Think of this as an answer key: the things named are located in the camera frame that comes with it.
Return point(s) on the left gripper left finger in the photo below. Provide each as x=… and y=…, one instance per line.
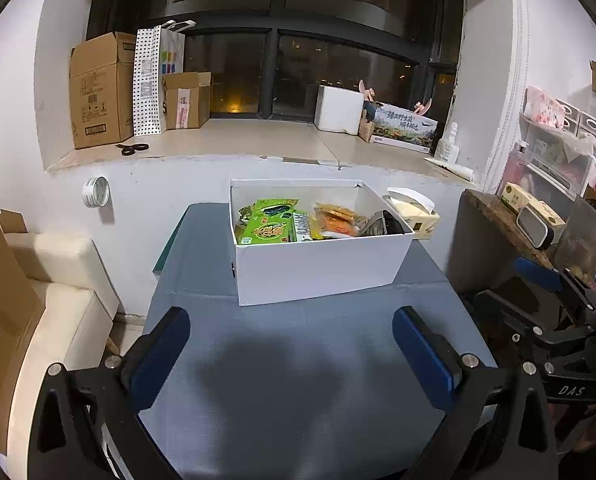
x=87, y=424

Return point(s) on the white foam box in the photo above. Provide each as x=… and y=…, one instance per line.
x=338, y=110

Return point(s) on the cream sofa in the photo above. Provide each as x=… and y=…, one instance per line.
x=79, y=309

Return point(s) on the dotted white paper bag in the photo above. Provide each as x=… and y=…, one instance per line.
x=159, y=51

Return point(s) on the clear drawer organizer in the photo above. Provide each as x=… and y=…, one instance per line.
x=555, y=157

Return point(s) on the yellow tissue pack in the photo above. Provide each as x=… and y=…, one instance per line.
x=416, y=209

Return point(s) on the black silver snack bag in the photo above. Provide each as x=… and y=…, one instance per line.
x=382, y=223

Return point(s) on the grey desk clock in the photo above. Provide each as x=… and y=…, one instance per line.
x=535, y=228

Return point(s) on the wooden side table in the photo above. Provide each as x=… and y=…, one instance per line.
x=503, y=219

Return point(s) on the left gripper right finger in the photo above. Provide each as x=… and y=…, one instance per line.
x=496, y=422

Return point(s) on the green white snack bag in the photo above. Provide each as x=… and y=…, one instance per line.
x=285, y=227

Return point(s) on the orange cake clear packet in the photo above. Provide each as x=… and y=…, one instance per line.
x=333, y=221

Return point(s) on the tall cardboard box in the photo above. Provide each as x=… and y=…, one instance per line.
x=100, y=90

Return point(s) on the white tape roll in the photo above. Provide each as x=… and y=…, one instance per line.
x=96, y=192

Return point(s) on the black scissors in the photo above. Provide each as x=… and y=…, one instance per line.
x=127, y=150

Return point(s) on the green seaweed snack bag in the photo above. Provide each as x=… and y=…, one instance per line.
x=268, y=208

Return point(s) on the white spray bottle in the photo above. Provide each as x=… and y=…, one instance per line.
x=447, y=150

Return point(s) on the white storage box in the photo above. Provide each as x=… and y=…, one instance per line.
x=267, y=274

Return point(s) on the landscape printed long box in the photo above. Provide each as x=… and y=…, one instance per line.
x=401, y=128

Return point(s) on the blue grey table cloth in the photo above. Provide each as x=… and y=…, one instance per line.
x=310, y=389

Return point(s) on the small open cardboard box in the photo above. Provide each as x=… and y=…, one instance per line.
x=187, y=99

